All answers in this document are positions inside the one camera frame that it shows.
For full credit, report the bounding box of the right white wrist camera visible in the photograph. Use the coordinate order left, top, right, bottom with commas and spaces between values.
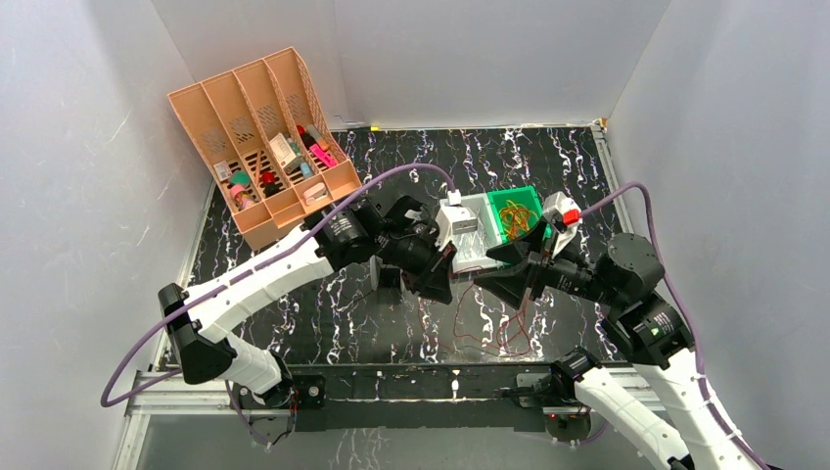
542, 191, 581, 258

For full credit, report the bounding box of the pink tape roll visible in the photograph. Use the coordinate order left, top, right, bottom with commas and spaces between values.
229, 171, 256, 211

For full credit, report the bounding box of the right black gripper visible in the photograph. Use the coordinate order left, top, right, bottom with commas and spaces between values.
471, 214, 622, 308

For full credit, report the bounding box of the white plastic bin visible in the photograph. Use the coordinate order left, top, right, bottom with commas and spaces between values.
439, 193, 502, 273

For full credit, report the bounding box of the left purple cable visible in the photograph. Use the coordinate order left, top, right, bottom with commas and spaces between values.
100, 163, 458, 408

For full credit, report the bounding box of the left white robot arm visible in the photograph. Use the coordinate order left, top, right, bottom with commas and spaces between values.
159, 190, 471, 407

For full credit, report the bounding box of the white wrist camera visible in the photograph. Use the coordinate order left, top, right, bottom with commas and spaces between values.
436, 190, 479, 250
542, 191, 581, 258

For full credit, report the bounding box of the white label box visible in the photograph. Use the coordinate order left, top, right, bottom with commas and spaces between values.
269, 133, 301, 173

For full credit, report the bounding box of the white perforated filament spool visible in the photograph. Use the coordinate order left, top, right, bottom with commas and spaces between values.
369, 257, 403, 306

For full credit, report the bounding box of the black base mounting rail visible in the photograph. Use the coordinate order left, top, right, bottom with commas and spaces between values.
292, 362, 586, 432

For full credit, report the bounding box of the yellow and red wire bundle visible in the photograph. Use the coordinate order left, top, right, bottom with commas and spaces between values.
497, 199, 538, 243

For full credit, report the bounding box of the peach desk file organizer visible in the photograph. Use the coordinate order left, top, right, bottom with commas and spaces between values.
168, 47, 361, 250

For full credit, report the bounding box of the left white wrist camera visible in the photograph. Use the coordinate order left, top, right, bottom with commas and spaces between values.
436, 190, 479, 250

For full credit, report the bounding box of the green plastic bin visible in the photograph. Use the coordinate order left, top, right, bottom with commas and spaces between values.
486, 186, 543, 243

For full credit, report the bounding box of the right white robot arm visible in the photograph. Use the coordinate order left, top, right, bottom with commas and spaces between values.
475, 221, 767, 469

